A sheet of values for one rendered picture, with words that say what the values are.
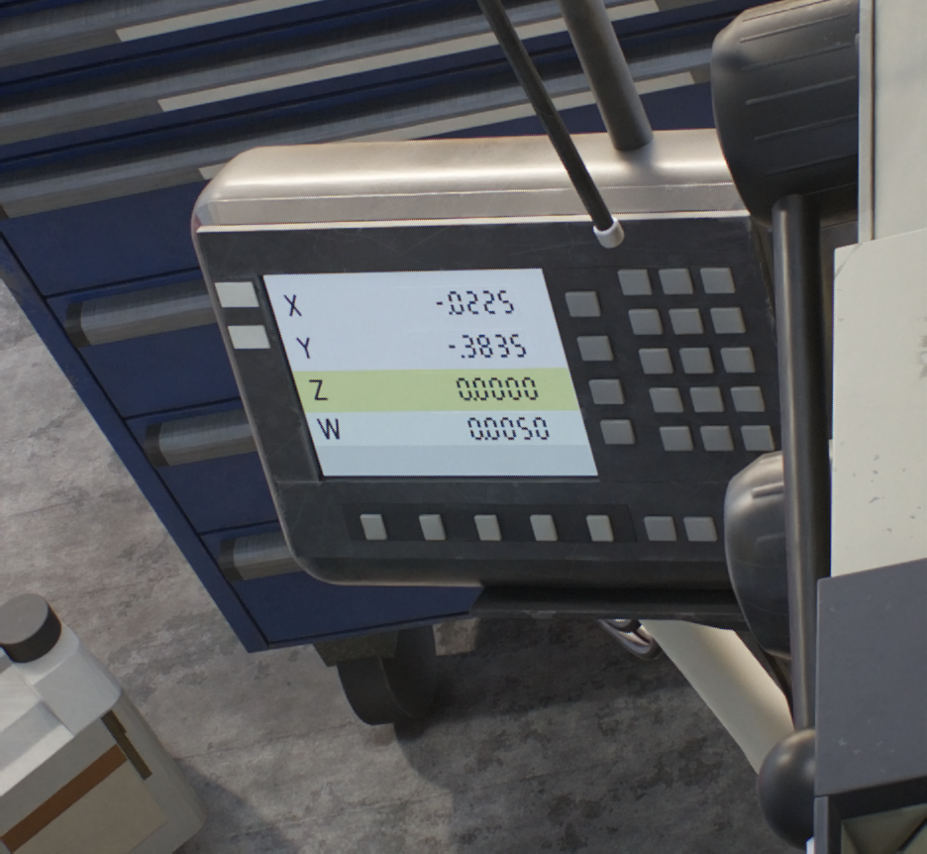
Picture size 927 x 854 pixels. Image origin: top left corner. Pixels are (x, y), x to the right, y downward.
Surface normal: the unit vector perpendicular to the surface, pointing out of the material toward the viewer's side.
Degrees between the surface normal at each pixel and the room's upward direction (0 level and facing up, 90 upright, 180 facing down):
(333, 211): 15
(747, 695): 47
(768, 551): 35
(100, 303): 0
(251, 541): 0
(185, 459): 90
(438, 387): 70
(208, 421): 0
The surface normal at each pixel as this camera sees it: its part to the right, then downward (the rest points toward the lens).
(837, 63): -0.36, -0.25
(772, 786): -0.76, -0.10
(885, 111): -0.92, -0.31
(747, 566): -0.67, 0.11
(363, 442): -0.40, 0.50
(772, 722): 0.13, -0.05
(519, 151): -0.25, -0.86
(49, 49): -0.11, 0.75
